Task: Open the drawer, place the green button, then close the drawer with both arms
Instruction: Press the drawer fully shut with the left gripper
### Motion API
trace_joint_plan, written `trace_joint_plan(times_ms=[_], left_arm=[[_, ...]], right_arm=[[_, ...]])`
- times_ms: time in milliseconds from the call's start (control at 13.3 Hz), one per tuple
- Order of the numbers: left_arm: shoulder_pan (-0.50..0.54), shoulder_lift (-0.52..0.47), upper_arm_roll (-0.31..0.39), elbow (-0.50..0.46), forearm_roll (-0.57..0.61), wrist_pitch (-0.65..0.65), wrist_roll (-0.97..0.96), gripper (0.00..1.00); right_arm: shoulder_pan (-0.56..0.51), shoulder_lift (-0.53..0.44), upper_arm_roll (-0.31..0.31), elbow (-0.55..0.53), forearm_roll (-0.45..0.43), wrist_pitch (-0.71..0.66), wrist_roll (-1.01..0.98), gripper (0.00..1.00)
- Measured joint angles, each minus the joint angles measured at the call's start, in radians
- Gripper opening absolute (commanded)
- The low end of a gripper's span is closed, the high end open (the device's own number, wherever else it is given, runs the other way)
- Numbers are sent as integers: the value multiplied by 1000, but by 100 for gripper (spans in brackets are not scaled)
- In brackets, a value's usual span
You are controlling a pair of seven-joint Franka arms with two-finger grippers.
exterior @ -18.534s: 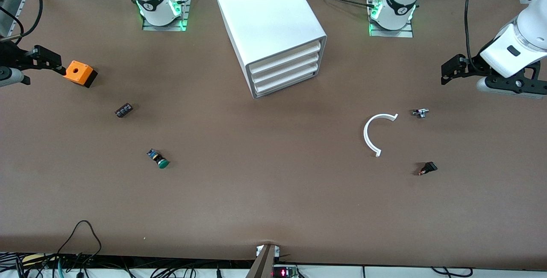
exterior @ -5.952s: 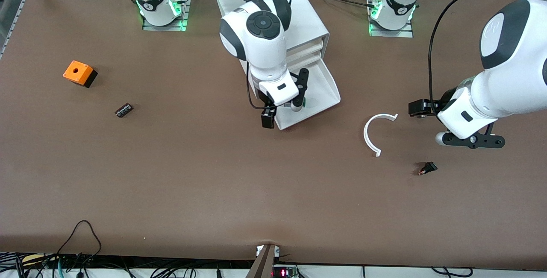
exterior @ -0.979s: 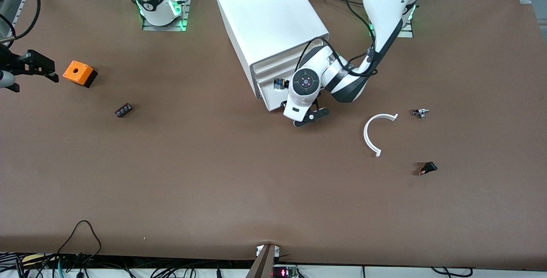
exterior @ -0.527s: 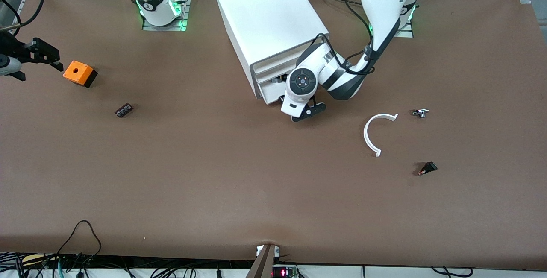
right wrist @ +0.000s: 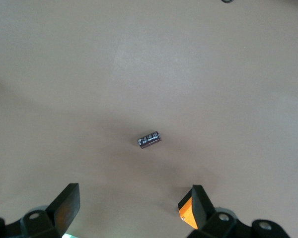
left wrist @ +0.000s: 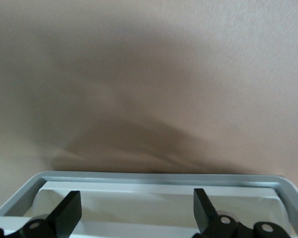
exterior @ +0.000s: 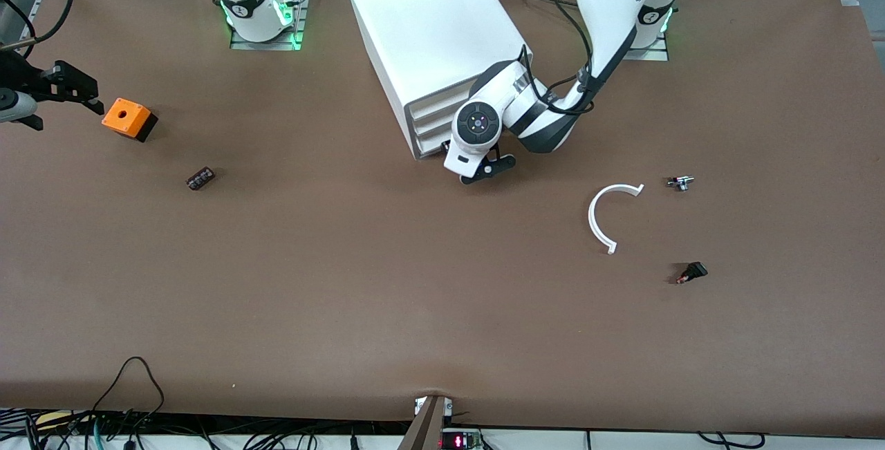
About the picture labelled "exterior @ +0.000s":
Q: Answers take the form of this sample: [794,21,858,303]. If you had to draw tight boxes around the white plastic drawer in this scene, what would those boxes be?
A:
[409,113,463,140]
[405,84,485,121]
[412,133,454,158]

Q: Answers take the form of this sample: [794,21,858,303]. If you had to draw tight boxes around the white drawer cabinet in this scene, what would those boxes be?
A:
[344,0,533,160]

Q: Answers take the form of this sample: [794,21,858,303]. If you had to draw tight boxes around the orange box with hole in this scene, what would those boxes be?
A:
[102,97,159,143]

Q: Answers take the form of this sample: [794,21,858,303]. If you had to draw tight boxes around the brown wedge bar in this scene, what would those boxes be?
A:
[398,395,449,450]

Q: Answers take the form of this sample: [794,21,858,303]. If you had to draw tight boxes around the device with red display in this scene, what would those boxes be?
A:
[440,428,485,450]

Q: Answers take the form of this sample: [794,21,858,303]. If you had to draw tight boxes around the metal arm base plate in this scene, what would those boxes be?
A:
[230,0,312,51]
[622,11,670,62]

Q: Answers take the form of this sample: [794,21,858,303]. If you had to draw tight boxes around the black looped cable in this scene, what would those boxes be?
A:
[90,357,167,433]

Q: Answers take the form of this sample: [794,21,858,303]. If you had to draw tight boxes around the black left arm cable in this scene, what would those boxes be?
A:
[519,0,606,117]

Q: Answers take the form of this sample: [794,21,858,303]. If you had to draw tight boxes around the white semicircular plastic bracket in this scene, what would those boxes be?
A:
[588,184,645,255]

